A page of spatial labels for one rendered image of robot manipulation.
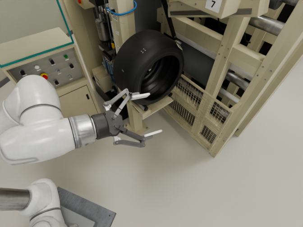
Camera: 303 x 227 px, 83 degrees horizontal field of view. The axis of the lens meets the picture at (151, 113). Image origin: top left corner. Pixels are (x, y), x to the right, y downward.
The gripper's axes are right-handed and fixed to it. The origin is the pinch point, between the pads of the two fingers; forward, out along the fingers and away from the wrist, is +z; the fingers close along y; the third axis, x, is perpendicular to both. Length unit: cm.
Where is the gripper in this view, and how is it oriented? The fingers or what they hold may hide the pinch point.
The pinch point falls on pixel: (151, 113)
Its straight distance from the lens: 60.0
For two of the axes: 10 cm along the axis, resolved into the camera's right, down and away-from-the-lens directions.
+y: 3.0, 9.4, -1.2
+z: 8.5, -2.1, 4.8
